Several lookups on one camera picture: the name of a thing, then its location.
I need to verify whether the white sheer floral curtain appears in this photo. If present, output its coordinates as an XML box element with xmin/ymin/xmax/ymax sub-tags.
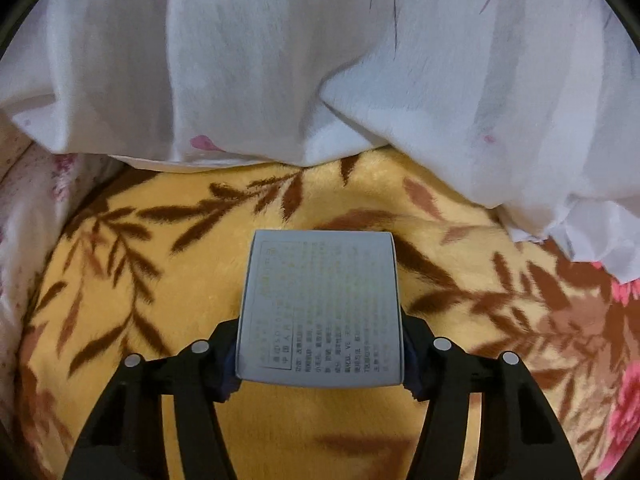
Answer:
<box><xmin>1</xmin><ymin>0</ymin><xmax>639</xmax><ymax>283</ymax></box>

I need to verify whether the folded floral quilt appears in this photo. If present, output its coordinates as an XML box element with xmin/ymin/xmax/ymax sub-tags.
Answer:
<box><xmin>1</xmin><ymin>116</ymin><xmax>122</xmax><ymax>422</ymax></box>

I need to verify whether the small white cube box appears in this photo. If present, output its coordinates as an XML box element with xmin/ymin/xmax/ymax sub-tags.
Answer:
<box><xmin>235</xmin><ymin>230</ymin><xmax>404</xmax><ymax>389</ymax></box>

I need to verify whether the yellow floral fleece blanket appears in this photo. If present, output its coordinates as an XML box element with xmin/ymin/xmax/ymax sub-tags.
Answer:
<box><xmin>12</xmin><ymin>148</ymin><xmax>639</xmax><ymax>479</ymax></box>

